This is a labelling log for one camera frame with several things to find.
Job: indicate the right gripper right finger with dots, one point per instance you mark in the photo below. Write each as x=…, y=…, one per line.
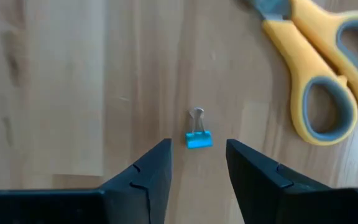
x=259, y=193

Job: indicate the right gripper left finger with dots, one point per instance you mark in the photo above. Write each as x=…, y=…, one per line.
x=141, y=193

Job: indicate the small blue binder clip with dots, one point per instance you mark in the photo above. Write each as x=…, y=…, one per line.
x=199, y=140

